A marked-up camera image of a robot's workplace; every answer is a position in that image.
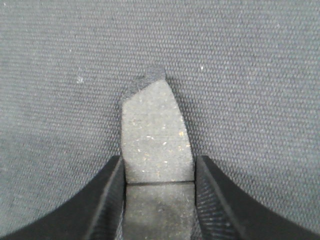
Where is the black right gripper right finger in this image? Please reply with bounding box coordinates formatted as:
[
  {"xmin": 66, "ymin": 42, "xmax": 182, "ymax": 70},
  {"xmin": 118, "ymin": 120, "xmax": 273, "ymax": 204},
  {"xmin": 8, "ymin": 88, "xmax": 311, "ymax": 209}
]
[{"xmin": 195, "ymin": 155, "xmax": 320, "ymax": 240}]

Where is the grey brake pad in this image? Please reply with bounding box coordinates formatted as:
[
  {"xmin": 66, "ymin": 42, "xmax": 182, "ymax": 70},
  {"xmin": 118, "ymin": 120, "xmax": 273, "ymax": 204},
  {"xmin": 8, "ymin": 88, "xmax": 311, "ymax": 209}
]
[{"xmin": 120, "ymin": 67, "xmax": 195, "ymax": 240}]

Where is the dark conveyor belt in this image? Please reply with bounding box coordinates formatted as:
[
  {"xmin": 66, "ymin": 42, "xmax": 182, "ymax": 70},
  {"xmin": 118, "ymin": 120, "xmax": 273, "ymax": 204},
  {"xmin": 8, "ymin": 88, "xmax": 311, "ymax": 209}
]
[{"xmin": 0, "ymin": 0, "xmax": 320, "ymax": 235}]

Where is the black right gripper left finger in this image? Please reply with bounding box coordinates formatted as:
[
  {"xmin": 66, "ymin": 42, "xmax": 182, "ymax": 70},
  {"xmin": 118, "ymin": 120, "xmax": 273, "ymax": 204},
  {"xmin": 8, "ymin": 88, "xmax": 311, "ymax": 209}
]
[{"xmin": 3, "ymin": 155, "xmax": 125, "ymax": 240}]

